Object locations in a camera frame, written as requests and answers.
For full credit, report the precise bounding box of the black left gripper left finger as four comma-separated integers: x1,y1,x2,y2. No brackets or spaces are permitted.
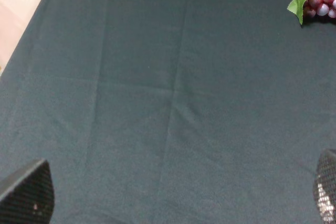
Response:
1,159,55,224

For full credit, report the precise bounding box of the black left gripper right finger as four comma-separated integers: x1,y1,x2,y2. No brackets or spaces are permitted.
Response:
313,149,335,223

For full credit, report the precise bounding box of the black tablecloth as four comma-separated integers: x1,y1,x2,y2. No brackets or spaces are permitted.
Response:
1,0,335,223

